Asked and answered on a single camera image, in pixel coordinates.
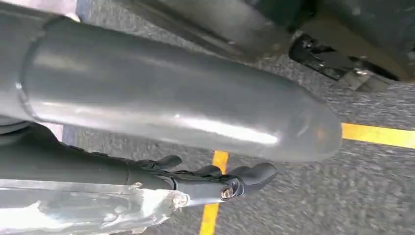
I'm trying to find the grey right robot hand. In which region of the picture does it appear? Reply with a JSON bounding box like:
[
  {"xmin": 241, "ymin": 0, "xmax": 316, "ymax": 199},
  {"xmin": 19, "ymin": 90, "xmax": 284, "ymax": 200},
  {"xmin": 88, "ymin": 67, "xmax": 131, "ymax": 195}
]
[{"xmin": 0, "ymin": 2, "xmax": 344, "ymax": 206}]

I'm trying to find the grey metal beam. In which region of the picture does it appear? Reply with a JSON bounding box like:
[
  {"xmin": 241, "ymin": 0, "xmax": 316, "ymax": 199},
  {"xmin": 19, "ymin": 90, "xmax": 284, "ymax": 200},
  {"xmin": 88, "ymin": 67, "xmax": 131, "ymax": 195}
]
[{"xmin": 121, "ymin": 0, "xmax": 294, "ymax": 63}]

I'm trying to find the clear plastic film wrap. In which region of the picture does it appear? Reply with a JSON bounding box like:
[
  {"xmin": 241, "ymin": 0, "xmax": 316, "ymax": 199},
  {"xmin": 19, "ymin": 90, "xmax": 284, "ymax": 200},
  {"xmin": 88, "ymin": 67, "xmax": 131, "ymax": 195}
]
[{"xmin": 0, "ymin": 179, "xmax": 189, "ymax": 235}]

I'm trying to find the ribbed grey right arm sleeve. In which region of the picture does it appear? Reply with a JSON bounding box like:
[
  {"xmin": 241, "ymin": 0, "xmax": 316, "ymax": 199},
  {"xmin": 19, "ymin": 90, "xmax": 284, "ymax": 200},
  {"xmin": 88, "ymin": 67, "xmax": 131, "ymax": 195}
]
[{"xmin": 0, "ymin": 116, "xmax": 33, "ymax": 145}]

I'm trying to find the dark green crate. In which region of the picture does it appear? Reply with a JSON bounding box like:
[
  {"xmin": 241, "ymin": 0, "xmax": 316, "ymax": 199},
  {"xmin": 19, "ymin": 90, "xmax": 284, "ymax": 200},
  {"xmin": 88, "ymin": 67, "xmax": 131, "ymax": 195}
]
[{"xmin": 250, "ymin": 0, "xmax": 415, "ymax": 82}]

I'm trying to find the long yellow floor tape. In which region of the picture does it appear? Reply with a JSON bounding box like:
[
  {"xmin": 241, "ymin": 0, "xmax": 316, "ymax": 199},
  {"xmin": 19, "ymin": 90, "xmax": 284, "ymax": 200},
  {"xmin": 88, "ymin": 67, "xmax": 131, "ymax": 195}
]
[{"xmin": 341, "ymin": 122, "xmax": 415, "ymax": 150}]

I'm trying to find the black base frame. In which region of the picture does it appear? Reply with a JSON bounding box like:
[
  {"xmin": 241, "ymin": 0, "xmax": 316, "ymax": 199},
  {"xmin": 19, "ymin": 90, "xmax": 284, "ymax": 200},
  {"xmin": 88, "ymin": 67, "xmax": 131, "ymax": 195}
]
[{"xmin": 288, "ymin": 32, "xmax": 401, "ymax": 93}]

